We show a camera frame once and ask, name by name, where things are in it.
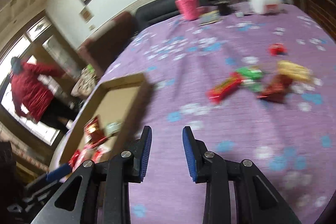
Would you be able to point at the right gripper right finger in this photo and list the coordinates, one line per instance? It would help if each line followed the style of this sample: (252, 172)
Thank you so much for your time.
(256, 199)

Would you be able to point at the person in red coat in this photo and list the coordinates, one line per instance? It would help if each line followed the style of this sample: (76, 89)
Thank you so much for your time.
(33, 100)

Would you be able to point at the dark red foil snack packet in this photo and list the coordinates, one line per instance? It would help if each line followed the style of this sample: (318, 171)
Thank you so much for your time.
(92, 131)

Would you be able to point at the black small cup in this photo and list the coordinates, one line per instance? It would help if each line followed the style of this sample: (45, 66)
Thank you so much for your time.
(224, 8)

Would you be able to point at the small wall plaque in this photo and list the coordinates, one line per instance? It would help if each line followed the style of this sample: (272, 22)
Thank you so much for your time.
(86, 14)

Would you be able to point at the yellow snack bar packet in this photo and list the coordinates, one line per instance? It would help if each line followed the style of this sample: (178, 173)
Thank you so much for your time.
(294, 71)

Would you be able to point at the green snack packet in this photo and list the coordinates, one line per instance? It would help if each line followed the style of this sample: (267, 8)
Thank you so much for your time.
(251, 78)

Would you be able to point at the white red snack packet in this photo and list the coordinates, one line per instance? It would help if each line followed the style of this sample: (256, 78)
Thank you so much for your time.
(112, 129)
(97, 154)

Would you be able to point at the small red candy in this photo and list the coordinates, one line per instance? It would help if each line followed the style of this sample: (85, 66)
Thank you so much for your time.
(277, 49)

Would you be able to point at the purple floral tablecloth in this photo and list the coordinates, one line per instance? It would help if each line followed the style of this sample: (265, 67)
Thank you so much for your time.
(292, 143)

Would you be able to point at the wooden glass door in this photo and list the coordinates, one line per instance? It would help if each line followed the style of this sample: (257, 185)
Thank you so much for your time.
(42, 44)

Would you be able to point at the brown armchair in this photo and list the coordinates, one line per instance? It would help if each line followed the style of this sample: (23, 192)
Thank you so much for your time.
(104, 45)

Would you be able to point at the white plastic jar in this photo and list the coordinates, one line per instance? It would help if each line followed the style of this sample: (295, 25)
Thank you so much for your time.
(263, 7)

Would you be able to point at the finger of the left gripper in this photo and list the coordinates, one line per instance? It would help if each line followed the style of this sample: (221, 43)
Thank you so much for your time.
(59, 173)

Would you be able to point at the green cloth on chair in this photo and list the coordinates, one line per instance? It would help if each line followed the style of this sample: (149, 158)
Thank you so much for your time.
(90, 68)

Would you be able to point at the patterned cloth on chair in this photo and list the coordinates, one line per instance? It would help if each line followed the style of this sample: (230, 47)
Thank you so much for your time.
(85, 84)

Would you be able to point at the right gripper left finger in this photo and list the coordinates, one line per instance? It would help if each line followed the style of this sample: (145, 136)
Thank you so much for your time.
(99, 193)

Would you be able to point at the small colourful booklet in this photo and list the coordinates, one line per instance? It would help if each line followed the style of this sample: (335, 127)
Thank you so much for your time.
(209, 18)

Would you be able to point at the shallow cardboard box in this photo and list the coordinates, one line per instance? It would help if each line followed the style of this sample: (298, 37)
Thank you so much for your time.
(119, 100)

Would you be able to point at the pink sleeved water bottle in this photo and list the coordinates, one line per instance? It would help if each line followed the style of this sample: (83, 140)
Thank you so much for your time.
(189, 9)

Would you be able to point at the red snack packet gold seal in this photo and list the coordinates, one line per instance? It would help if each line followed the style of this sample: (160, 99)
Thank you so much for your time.
(225, 88)

